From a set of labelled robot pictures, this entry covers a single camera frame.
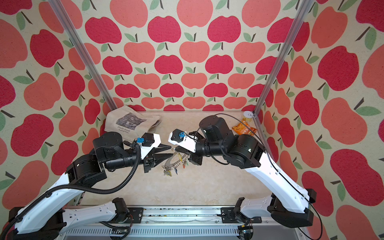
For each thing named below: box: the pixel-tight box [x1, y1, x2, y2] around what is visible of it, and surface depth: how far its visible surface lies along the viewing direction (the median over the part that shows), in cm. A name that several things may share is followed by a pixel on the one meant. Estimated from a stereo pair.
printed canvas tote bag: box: [104, 105, 162, 141], surface depth 107 cm
